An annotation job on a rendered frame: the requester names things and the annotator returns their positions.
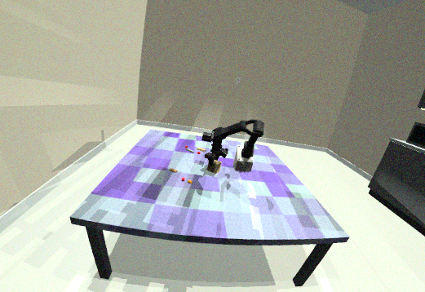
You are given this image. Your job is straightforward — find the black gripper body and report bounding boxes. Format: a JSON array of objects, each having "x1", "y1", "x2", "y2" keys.
[{"x1": 204, "y1": 144, "x2": 223, "y2": 161}]

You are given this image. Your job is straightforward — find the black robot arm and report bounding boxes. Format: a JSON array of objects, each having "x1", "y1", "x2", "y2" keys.
[{"x1": 201, "y1": 120, "x2": 264, "y2": 159}]

